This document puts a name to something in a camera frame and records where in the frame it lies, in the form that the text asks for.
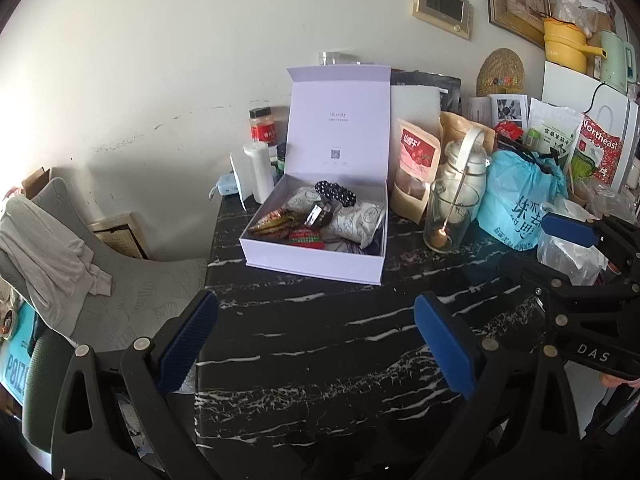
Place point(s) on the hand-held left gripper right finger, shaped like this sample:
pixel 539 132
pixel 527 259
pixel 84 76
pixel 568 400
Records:
pixel 445 345

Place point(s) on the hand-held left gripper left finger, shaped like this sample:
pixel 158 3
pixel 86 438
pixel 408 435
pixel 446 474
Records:
pixel 187 345

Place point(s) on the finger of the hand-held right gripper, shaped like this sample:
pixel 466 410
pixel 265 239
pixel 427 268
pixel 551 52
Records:
pixel 542 280
pixel 567 230

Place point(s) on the white bread packet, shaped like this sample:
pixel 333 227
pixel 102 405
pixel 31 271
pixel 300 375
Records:
pixel 357 220
pixel 301 199

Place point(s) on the red snack packet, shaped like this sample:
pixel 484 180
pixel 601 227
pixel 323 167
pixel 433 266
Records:
pixel 305 238

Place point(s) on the black satin scrunchie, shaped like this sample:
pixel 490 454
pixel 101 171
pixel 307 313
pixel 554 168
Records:
pixel 320 212

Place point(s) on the black polka-dot scrunchie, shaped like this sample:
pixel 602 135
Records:
pixel 335 192

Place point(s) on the lavender gift box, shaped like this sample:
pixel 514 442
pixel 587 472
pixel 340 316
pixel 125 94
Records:
pixel 335 135

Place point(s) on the person's right hand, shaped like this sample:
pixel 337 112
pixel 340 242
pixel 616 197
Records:
pixel 614 379

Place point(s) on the clear plastic bag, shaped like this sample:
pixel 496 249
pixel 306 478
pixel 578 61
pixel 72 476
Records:
pixel 570 255

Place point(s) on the blue plastic bag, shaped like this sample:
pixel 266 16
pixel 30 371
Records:
pixel 520 200

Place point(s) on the grey leaf-pattern chair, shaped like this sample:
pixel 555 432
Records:
pixel 140 285

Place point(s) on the red and white paper bag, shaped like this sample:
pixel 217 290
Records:
pixel 600 152

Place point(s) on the green and white packet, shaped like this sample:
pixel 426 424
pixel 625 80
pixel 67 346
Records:
pixel 550 132

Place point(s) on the gold spoon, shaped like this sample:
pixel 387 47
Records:
pixel 441 241

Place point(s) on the clear glass cup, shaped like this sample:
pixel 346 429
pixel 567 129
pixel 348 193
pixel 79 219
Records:
pixel 447 210

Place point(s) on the black and white photo card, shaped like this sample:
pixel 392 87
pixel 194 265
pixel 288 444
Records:
pixel 510 110

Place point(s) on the dark green chair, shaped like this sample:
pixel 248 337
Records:
pixel 45 375

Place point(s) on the plain kraft pouch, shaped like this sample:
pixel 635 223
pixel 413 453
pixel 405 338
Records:
pixel 462 127

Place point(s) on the white fridge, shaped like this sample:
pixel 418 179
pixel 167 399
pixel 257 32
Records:
pixel 565 82

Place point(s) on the red label kraft pouch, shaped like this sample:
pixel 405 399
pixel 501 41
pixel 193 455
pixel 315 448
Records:
pixel 415 170

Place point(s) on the light blue device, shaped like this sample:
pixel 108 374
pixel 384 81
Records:
pixel 227 185

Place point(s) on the grey cloth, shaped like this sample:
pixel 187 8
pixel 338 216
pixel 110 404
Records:
pixel 45 260

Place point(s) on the teal box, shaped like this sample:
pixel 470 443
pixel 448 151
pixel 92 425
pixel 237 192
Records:
pixel 15 355

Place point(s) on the light green kettle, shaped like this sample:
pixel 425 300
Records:
pixel 617 60

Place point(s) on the yellow pot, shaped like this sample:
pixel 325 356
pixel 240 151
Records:
pixel 567 45

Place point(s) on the black bag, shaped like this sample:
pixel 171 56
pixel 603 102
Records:
pixel 442 89

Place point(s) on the paper towel roll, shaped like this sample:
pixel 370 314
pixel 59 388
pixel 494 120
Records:
pixel 260 170

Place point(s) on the white foam board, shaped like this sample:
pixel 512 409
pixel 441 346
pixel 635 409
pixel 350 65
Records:
pixel 415 105

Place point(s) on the green jar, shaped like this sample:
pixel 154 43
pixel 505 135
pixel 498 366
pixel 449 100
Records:
pixel 281 157

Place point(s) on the cardboard piece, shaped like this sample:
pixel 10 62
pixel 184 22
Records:
pixel 35 182

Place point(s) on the red lid jar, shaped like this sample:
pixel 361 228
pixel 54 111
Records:
pixel 262 127

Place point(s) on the framed picture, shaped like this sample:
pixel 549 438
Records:
pixel 517 0

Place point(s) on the clear plastic container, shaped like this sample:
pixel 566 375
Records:
pixel 340 57

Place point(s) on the gold frame on floor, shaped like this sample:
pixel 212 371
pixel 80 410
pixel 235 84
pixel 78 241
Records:
pixel 120 232

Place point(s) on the gold framed wall panel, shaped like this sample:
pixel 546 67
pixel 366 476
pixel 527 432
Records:
pixel 442 7

